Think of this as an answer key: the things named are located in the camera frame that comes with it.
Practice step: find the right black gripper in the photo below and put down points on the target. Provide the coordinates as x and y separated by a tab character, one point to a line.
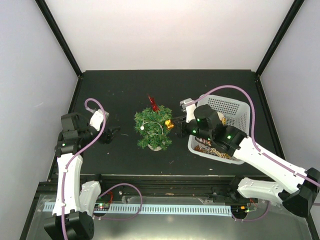
182	131

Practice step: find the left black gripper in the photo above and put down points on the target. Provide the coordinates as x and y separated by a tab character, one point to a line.
108	136

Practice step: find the red star tree topper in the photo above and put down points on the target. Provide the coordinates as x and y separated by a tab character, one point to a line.
153	104

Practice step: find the small green christmas tree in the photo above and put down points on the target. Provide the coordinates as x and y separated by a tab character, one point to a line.
154	143

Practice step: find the white bulb string lights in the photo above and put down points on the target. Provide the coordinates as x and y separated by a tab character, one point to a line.
152	128

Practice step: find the white plastic basket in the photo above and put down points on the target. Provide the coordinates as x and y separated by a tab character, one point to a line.
236	113

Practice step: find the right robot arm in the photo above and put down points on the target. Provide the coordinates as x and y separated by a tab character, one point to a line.
292	186

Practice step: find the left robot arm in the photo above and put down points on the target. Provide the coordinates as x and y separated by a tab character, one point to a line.
72	213

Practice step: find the gold merry christmas sign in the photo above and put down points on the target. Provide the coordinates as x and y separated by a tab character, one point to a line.
215	152

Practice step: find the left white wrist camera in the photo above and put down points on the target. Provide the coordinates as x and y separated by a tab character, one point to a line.
97	118

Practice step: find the light blue cable duct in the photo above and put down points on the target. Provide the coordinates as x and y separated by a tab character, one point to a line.
163	209

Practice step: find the right black frame post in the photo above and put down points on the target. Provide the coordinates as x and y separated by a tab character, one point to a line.
282	30

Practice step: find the black frame post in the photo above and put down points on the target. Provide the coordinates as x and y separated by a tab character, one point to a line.
282	30
46	12

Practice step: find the left black frame post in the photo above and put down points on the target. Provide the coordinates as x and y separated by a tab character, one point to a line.
46	12

